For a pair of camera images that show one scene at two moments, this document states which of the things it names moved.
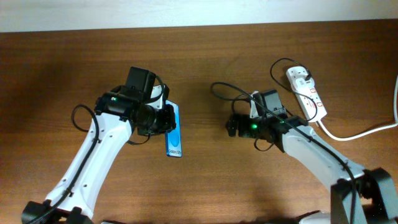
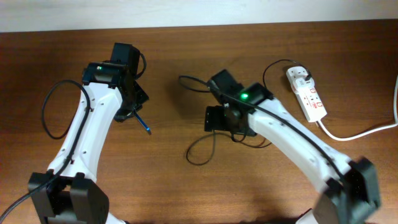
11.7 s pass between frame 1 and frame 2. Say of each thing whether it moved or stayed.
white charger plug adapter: stayed
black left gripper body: moved
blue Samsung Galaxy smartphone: moved
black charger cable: moved
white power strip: stayed
